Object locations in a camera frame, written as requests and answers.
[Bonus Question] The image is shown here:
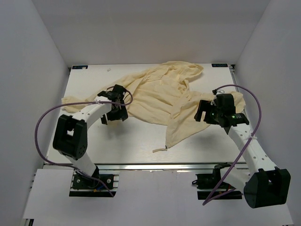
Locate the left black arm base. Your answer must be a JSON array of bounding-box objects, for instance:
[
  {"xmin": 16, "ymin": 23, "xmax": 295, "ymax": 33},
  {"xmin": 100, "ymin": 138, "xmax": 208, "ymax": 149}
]
[{"xmin": 69, "ymin": 171, "xmax": 119, "ymax": 198}]

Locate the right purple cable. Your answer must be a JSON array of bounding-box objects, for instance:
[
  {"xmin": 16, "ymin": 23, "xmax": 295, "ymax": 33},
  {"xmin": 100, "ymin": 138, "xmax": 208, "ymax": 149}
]
[{"xmin": 202, "ymin": 84, "xmax": 262, "ymax": 207}]

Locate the blue corner label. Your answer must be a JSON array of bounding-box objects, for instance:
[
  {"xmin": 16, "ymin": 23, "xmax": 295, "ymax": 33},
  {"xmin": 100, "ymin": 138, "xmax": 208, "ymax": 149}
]
[
  {"xmin": 211, "ymin": 64, "xmax": 228, "ymax": 68},
  {"xmin": 71, "ymin": 65, "xmax": 88, "ymax": 70}
]

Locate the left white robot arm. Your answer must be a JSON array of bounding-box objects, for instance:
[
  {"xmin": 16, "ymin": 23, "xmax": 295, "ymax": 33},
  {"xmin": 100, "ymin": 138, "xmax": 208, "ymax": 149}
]
[{"xmin": 53, "ymin": 85, "xmax": 130, "ymax": 188}]

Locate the cream yellow jacket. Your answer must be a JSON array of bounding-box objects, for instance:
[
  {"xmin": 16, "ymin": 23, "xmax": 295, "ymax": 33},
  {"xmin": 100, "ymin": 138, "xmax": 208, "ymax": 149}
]
[{"xmin": 61, "ymin": 60, "xmax": 245, "ymax": 153}]

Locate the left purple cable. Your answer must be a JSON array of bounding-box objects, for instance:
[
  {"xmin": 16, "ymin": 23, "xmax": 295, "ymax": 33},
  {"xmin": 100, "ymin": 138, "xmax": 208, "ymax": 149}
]
[{"xmin": 34, "ymin": 86, "xmax": 134, "ymax": 198}]

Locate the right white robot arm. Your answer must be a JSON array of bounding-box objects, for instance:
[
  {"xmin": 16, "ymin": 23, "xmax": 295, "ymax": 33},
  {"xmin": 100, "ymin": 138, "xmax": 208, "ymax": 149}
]
[{"xmin": 192, "ymin": 94, "xmax": 291, "ymax": 209}]

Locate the purple cable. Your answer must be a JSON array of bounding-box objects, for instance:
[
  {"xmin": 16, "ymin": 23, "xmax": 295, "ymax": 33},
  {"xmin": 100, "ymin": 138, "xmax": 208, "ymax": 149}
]
[
  {"xmin": 34, "ymin": 86, "xmax": 134, "ymax": 198},
  {"xmin": 202, "ymin": 84, "xmax": 262, "ymax": 207}
]

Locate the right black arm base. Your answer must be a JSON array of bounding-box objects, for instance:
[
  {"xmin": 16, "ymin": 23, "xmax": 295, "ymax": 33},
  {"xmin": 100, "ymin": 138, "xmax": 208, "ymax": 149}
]
[{"xmin": 191, "ymin": 174, "xmax": 242, "ymax": 200}]

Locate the right blue corner label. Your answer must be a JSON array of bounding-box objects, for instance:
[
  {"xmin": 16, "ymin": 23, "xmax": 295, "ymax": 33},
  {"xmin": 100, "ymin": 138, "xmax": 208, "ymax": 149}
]
[{"xmin": 211, "ymin": 64, "xmax": 228, "ymax": 68}]

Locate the left blue corner label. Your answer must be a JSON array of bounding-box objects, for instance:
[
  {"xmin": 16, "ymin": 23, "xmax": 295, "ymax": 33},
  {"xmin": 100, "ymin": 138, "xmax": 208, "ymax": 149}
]
[{"xmin": 71, "ymin": 65, "xmax": 88, "ymax": 70}]

